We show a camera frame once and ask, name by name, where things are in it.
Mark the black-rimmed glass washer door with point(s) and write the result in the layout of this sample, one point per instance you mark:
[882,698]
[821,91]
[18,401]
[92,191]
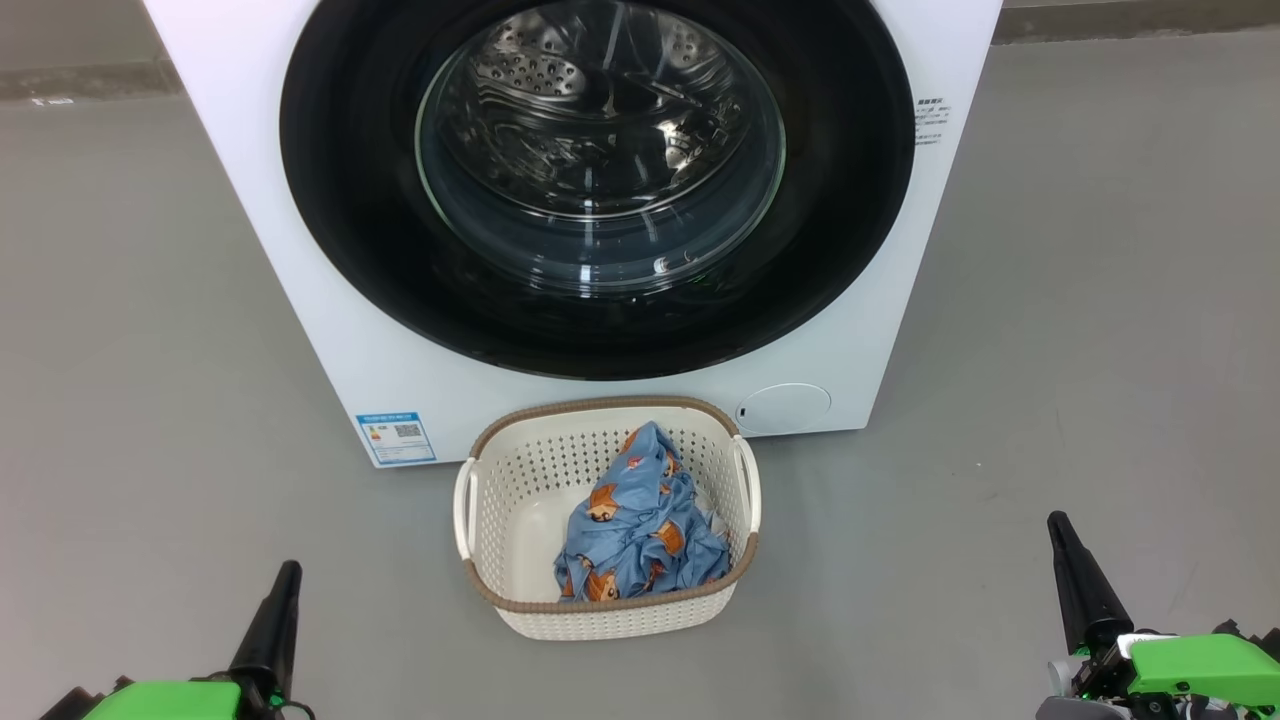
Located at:
[340,200]

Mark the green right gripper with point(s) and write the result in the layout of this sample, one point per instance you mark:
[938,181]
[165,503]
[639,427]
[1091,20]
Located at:
[1200,665]

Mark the white front-load washing machine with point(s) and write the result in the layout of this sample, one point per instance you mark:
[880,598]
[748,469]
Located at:
[300,300]

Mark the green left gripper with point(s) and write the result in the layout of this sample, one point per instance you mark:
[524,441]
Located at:
[170,702]

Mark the round white filter cover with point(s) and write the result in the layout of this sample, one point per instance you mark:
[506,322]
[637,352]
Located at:
[785,410]

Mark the blue energy label sticker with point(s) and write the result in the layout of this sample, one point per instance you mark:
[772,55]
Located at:
[396,440]

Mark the small printed text label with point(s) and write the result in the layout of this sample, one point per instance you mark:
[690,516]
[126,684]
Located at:
[930,122]

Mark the cream perforated laundry basket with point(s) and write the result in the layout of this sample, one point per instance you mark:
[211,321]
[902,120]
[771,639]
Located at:
[520,540]

